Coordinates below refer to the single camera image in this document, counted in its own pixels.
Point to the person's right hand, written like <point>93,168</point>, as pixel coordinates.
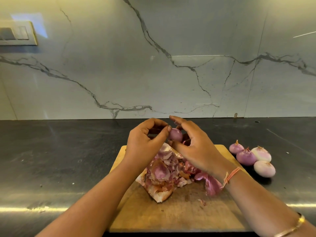
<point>202,150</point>

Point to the small red onion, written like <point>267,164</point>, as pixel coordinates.
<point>236,147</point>

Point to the person's left forearm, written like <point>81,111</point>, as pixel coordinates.
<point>89,204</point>

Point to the person's right forearm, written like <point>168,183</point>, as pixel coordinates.
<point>266,204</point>

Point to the wooden cutting board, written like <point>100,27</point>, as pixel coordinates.
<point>143,214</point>

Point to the small brown wall-edge object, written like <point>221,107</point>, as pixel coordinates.
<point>235,116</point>

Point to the person's left hand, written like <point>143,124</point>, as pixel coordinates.
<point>143,143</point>

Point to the pile of onion peels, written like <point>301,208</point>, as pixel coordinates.
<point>163,172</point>

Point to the red onion with pale patch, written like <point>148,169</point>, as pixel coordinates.
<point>176,134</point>

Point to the brownish red onion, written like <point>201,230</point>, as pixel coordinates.
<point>261,154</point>

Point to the white wall switch plate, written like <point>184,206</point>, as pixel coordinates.
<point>15,33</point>

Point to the gold bangle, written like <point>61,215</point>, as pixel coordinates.
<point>291,228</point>

